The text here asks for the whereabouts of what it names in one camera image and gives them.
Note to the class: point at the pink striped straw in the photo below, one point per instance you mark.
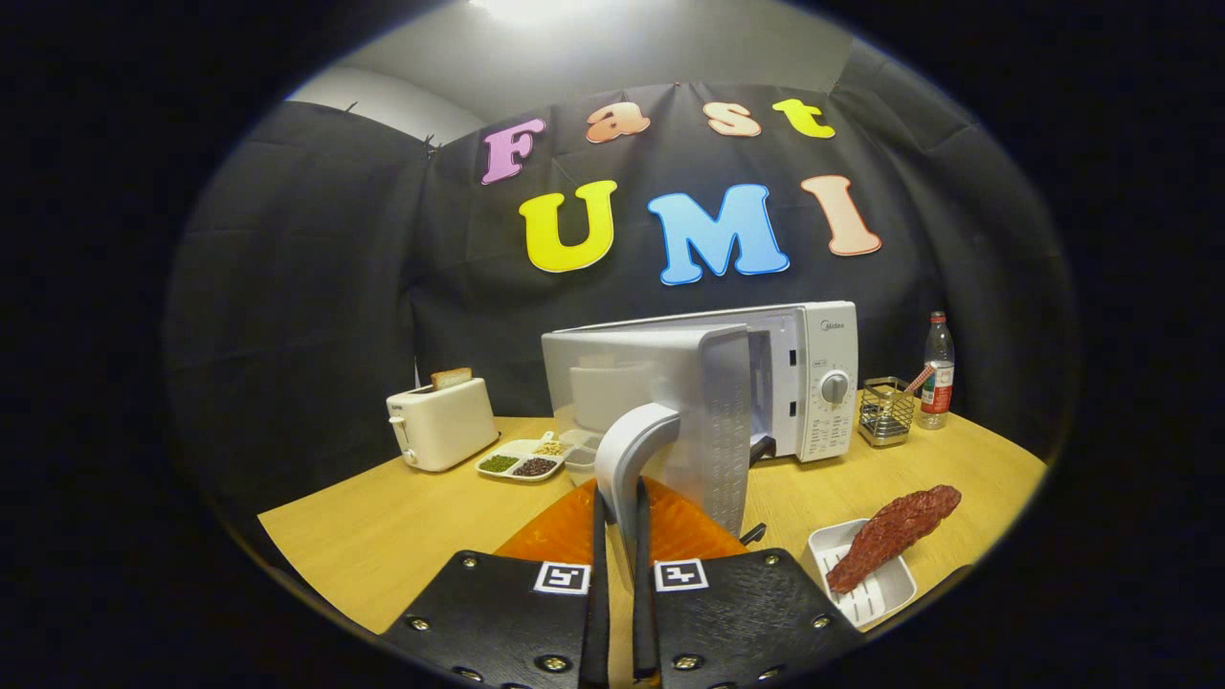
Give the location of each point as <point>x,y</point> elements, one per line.
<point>921,378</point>

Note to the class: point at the toasted bread slice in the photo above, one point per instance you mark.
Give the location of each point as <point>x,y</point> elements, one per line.
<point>452,378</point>

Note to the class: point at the small white ribbed tray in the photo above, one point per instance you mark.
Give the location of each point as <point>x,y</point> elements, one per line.
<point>885,598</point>

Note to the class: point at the clear plastic container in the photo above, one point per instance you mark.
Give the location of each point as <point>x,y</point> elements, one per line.
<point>579,452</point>

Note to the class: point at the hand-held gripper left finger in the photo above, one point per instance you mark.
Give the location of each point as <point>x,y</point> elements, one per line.
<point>598,612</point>

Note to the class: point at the dark red meat strip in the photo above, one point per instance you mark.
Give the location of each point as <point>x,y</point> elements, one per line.
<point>890,536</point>

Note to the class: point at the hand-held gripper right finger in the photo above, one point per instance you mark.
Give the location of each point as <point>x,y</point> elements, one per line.
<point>643,622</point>

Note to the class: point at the white divided dish with beans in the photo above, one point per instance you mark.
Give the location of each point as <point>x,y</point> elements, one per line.
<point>517,466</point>

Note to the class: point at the black backdrop cloth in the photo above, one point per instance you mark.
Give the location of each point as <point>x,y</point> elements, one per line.
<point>306,287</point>

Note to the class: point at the white toaster oven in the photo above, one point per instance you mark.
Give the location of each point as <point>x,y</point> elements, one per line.
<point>813,344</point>

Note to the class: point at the clear plastic water bottle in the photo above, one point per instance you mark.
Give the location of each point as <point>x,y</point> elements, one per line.
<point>937,383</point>

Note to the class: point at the white bread toaster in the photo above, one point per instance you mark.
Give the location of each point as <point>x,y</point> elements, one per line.
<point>445,426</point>

